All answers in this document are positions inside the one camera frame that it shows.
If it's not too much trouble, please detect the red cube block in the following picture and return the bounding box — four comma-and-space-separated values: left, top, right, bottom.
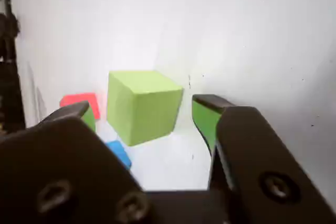
59, 92, 101, 120

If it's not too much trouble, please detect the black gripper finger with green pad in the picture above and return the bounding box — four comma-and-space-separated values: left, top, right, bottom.
191, 94, 336, 224
0, 100, 154, 224

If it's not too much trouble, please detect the blue cube block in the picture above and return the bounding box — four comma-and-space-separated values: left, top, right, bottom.
104, 141, 132, 169

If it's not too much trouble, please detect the green cube block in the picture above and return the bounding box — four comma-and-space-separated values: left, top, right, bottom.
106, 70, 184, 147

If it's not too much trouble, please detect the black table edge trim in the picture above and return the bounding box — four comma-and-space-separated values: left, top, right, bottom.
0, 0, 26, 130

